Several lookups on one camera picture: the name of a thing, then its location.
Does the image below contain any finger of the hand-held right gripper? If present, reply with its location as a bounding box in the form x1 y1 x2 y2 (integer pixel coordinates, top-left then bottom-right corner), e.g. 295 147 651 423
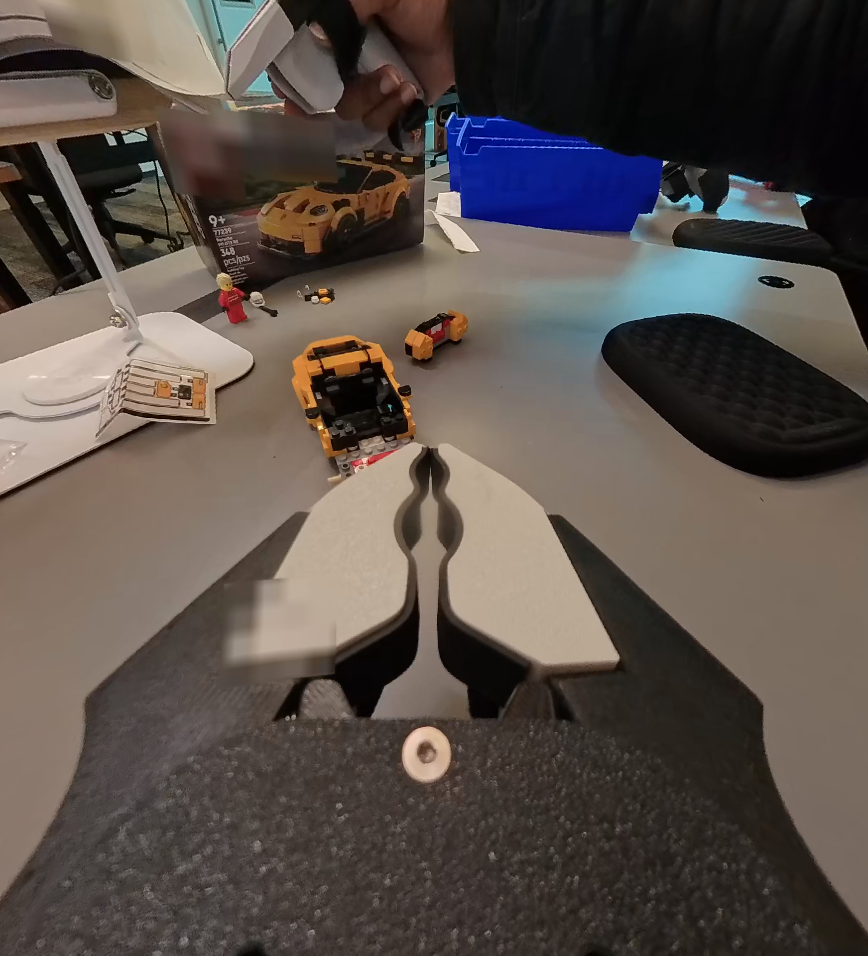
225 0 298 102

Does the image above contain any sticker sheet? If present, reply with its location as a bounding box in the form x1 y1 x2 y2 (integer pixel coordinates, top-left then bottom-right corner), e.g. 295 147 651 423
96 358 218 438

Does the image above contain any white instruction booklet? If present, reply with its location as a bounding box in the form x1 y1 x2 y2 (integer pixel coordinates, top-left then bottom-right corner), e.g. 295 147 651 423
0 0 229 98

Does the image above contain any orange lego car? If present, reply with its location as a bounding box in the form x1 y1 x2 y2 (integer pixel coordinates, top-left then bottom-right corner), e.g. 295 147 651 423
290 338 416 482

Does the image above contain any white book stand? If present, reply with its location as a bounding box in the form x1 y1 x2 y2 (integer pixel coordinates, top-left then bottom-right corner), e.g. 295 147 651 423
0 67 255 516

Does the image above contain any black swivel chair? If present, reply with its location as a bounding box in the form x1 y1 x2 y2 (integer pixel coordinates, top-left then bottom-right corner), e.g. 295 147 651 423
60 134 182 251

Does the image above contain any blue plastic bin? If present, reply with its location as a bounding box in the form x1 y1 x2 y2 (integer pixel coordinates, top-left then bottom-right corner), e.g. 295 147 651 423
445 114 662 233

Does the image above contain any red lego minifigure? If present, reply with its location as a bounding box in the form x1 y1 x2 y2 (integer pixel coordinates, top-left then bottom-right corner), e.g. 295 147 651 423
216 272 249 326

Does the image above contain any black lego set box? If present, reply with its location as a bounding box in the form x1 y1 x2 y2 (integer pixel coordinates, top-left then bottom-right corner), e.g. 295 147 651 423
153 119 427 288

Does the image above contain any white paper scrap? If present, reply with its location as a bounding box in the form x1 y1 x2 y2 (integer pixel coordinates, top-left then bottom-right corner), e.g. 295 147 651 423
426 190 481 253

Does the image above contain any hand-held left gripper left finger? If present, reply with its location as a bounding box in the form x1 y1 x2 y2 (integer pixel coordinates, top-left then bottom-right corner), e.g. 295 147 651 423
277 447 429 716

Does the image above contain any person's right hand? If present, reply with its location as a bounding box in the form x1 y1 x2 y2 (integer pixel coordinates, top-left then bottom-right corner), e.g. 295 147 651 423
333 0 457 124

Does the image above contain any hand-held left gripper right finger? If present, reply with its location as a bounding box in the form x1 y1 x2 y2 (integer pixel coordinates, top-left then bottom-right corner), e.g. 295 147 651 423
434 447 621 716

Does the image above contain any black red orange lego subassembly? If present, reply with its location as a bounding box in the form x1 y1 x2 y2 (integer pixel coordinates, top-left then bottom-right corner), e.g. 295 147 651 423
404 311 470 364

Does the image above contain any black chair armrest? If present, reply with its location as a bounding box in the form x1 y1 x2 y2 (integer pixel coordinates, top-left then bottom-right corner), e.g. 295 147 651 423
671 218 834 266

